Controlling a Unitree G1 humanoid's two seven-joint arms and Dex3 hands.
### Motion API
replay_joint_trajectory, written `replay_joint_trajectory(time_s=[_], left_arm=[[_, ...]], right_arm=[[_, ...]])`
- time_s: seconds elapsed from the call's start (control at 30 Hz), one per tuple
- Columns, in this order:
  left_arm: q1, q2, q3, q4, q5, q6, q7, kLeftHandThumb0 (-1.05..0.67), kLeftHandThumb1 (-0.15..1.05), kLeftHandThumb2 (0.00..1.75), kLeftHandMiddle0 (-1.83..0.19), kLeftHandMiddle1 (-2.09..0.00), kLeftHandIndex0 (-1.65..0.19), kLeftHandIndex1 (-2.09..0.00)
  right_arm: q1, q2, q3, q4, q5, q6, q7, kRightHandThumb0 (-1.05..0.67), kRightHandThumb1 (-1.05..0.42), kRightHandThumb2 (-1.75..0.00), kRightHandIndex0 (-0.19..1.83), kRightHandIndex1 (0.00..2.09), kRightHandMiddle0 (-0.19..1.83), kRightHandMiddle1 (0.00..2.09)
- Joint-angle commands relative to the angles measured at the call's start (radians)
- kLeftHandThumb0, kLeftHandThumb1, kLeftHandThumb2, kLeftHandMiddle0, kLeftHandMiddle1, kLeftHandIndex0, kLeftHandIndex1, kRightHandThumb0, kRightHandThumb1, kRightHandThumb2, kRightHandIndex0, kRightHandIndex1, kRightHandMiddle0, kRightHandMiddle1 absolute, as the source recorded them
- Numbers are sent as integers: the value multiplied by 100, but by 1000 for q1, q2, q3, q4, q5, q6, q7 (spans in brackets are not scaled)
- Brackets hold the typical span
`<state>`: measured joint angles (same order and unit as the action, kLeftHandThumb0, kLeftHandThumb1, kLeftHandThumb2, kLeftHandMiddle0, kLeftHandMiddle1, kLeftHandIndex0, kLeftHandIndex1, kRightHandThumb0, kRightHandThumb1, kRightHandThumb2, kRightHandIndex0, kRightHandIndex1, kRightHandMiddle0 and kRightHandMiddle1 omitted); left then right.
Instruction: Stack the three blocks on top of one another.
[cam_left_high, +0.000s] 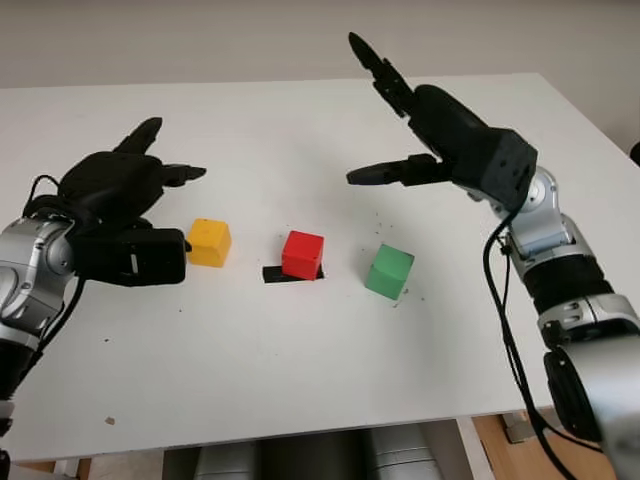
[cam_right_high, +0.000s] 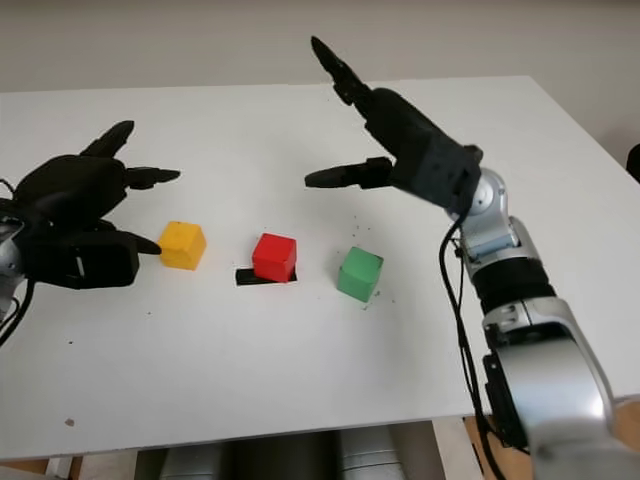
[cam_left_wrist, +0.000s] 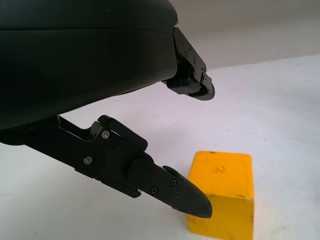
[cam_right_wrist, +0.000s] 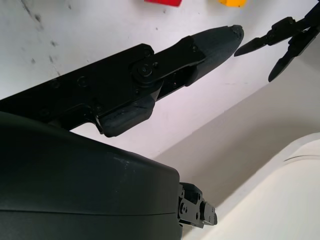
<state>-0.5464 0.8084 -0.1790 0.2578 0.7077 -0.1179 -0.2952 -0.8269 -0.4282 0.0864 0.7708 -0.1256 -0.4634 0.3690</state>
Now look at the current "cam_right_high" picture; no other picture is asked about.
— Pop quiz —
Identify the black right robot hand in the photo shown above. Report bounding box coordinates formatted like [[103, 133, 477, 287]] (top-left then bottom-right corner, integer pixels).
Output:
[[303, 35, 450, 191]]

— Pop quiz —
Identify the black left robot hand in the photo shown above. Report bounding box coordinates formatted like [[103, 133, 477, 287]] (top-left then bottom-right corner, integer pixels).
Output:
[[9, 119, 182, 257]]

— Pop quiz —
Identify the yellow cube block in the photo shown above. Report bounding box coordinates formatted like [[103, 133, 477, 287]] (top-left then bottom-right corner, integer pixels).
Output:
[[158, 220, 208, 272]]

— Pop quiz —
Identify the green cube block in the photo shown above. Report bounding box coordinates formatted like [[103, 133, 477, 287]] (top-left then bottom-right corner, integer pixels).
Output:
[[337, 245, 385, 303]]

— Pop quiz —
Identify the red cube block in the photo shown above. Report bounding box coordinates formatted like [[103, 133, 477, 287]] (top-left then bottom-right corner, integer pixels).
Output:
[[251, 232, 298, 285]]

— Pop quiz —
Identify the black tape strip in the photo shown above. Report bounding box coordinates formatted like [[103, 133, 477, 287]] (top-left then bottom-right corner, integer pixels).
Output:
[[233, 267, 299, 288]]

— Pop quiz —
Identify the white table leg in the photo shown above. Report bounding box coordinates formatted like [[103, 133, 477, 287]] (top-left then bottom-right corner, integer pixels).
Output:
[[432, 417, 481, 480], [46, 456, 72, 480]]

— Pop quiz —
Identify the silver left robot leg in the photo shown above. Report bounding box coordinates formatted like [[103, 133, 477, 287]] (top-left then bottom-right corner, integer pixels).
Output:
[[159, 443, 236, 480]]

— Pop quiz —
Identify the silver robot leg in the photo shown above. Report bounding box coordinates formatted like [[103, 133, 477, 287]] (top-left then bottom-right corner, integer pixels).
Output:
[[159, 443, 236, 480], [334, 427, 407, 480]]

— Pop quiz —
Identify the silver right robot leg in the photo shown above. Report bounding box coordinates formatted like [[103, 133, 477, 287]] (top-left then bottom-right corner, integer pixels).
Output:
[[334, 427, 407, 480]]

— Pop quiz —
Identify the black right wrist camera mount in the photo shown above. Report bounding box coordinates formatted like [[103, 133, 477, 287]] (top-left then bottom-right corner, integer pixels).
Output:
[[392, 132, 485, 220]]

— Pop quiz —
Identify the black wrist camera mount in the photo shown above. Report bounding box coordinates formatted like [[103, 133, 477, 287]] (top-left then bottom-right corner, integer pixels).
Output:
[[23, 231, 141, 291], [392, 132, 485, 220]]

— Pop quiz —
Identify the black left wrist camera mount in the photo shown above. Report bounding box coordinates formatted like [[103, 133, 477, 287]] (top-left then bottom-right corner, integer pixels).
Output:
[[23, 231, 141, 291]]

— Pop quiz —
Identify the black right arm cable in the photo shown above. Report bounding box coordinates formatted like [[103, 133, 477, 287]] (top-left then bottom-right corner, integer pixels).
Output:
[[438, 218, 502, 480]]

